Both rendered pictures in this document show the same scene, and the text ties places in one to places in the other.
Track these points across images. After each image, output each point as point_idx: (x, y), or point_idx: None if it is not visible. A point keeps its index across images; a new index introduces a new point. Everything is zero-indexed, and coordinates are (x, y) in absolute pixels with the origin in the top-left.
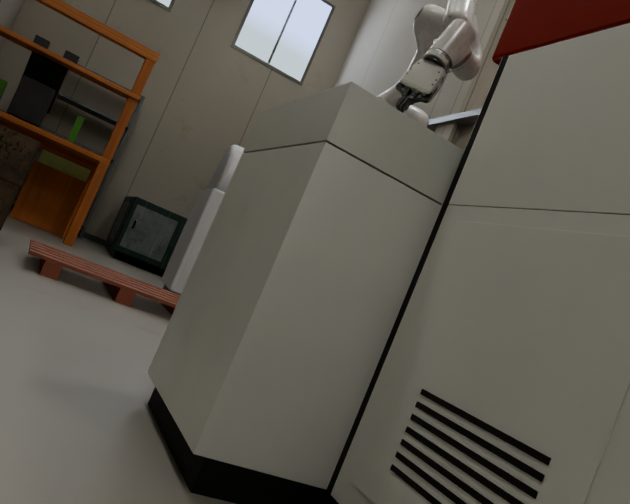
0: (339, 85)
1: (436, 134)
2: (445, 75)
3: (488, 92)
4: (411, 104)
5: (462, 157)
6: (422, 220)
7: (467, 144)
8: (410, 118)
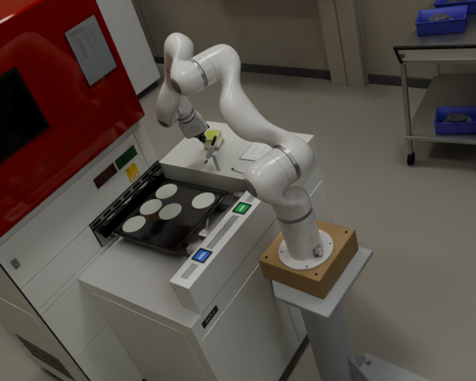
0: (212, 122)
1: (171, 150)
2: (177, 122)
3: (146, 133)
4: (197, 138)
5: (159, 165)
6: None
7: (157, 159)
8: (181, 140)
